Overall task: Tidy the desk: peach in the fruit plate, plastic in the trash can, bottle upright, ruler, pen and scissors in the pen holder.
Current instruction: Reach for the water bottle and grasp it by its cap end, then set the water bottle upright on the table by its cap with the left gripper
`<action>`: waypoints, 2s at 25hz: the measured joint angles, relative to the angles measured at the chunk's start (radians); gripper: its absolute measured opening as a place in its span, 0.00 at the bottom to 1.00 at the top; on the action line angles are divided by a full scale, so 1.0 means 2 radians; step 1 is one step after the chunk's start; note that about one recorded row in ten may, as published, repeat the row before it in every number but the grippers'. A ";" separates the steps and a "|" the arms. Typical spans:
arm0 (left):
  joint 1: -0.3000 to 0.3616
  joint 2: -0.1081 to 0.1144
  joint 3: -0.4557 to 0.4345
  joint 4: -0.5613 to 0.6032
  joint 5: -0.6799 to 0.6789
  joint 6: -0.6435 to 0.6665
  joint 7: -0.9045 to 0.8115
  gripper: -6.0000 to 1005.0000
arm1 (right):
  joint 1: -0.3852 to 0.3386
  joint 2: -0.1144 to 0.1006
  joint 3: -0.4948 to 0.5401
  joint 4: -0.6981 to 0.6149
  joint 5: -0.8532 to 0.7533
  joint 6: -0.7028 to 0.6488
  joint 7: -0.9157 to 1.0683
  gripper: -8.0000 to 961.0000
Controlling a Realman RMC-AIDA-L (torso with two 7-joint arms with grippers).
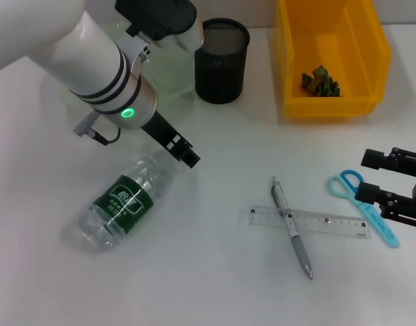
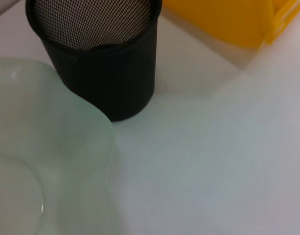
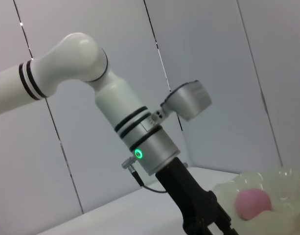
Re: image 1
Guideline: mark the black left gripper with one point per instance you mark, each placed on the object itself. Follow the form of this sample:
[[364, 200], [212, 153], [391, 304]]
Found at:
[[158, 129]]

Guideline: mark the blue scissors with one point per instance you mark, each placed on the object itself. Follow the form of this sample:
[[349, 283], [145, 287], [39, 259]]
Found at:
[[380, 224]]

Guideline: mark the clear plastic ruler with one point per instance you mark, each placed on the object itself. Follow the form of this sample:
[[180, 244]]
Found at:
[[330, 224]]

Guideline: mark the clear water bottle green label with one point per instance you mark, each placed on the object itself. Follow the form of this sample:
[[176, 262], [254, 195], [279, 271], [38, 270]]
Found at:
[[126, 203]]

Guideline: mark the green glass fruit plate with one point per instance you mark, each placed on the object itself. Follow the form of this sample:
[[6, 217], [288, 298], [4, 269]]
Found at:
[[173, 74]]

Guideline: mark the black mesh pen holder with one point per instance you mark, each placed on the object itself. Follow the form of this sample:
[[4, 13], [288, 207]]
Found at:
[[219, 74]]

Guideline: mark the grey white ballpoint pen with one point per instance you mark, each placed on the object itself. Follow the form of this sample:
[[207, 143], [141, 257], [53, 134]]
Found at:
[[299, 244]]

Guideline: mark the yellow plastic bin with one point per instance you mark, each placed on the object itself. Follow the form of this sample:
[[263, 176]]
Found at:
[[330, 105]]

